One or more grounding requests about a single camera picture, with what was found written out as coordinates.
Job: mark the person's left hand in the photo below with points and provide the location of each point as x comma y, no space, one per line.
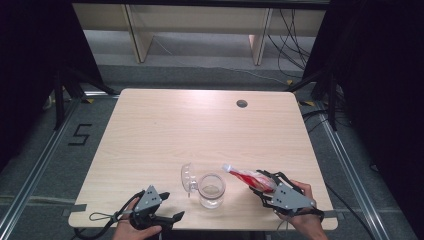
128,231

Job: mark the clear glass jar with lid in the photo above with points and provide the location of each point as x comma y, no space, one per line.
211,196

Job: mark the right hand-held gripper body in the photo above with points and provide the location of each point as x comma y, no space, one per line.
290,199

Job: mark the person's right hand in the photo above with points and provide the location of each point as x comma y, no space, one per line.
306,191

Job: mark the yellow black tape piece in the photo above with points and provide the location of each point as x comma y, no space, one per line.
307,103
88,100
289,82

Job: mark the metal floor rail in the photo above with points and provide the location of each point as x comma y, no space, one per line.
40,163
348,166
100,94

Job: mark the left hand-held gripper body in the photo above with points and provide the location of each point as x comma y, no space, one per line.
149,200

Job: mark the black curtain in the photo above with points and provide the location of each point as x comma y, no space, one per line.
26,50
383,66

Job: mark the black metal stand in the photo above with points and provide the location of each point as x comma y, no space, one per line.
59,100
332,106

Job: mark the grey tape strip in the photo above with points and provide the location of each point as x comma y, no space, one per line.
334,215
75,209

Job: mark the red and white sugar bag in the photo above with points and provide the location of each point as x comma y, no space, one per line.
255,180

